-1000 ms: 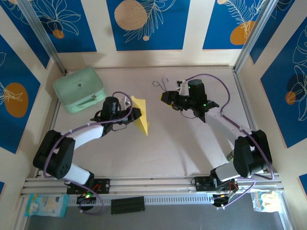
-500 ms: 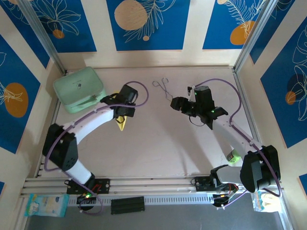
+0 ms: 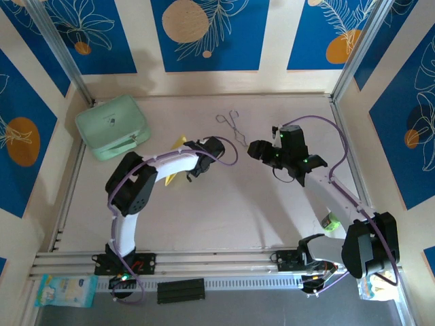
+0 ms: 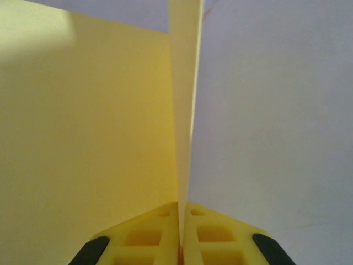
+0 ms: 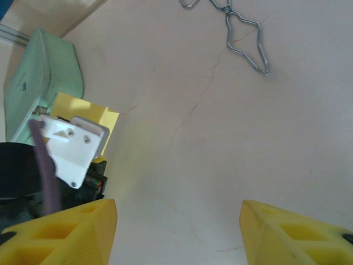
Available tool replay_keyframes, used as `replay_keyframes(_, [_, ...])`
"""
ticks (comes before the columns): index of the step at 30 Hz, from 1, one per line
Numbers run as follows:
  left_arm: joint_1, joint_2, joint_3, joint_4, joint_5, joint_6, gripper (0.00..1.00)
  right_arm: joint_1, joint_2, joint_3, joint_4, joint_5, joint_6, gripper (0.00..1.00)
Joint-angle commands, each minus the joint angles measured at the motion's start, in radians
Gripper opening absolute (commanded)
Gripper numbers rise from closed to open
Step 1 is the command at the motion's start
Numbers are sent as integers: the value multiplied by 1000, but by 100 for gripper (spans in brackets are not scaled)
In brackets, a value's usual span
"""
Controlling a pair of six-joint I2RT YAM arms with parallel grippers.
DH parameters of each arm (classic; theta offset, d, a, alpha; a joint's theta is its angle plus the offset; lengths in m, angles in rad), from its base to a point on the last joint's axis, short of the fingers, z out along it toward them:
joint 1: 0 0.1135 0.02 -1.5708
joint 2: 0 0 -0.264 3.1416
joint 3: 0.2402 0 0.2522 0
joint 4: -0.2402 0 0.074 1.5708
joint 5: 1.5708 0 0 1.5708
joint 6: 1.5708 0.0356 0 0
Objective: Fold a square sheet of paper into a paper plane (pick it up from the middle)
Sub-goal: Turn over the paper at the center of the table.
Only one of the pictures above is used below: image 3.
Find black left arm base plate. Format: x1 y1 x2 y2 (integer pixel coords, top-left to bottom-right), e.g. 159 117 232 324
94 253 157 276

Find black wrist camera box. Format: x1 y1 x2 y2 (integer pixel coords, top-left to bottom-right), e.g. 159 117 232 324
203 135 226 160
271 124 309 152

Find mint green zip pouch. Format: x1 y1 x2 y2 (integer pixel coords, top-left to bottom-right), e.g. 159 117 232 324
75 94 152 162

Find aluminium side rail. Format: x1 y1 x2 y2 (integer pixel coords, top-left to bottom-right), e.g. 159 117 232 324
50 135 86 252
329 96 380 245

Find metal wire tongs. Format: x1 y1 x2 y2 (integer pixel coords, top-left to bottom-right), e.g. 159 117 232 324
215 109 252 147

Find black ridged block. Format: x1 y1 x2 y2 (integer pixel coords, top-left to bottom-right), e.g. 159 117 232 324
156 278 207 304

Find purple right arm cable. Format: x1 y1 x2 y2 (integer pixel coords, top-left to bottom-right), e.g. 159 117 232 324
278 115 400 296

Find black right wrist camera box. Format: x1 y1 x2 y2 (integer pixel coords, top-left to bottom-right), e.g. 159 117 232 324
271 124 309 152

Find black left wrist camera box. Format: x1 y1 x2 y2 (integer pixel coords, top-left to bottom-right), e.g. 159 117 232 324
203 135 226 160

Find long aluminium frame rail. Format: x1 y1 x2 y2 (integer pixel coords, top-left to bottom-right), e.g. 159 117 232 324
29 246 398 281

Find clear plastic snack bag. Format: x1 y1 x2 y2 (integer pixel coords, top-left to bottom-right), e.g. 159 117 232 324
358 271 397 302

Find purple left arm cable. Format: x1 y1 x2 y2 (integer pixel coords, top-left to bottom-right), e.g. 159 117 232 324
107 135 239 305

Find green tape roll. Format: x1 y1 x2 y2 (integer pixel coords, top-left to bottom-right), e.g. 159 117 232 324
321 212 342 235

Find slotted grey cable duct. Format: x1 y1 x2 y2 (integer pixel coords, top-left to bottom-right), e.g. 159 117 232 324
97 275 305 293

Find blue floral wall poster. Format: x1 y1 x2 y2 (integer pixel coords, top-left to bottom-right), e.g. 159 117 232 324
368 23 435 211
0 49 58 219
287 0 373 71
46 0 138 75
151 0 271 73

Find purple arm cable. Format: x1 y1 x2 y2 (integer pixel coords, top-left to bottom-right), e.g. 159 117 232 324
278 115 400 296
107 135 239 305

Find aluminium corner post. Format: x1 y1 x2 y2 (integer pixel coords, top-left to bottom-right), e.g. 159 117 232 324
25 0 95 105
331 0 402 103

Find yellow square paper sheet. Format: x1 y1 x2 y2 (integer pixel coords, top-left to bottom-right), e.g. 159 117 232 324
164 134 188 187

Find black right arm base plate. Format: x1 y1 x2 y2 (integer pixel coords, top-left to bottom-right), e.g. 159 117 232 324
277 249 338 273

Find blue white wet wipes pack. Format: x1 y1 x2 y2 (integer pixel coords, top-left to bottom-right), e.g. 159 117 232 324
35 274 99 308

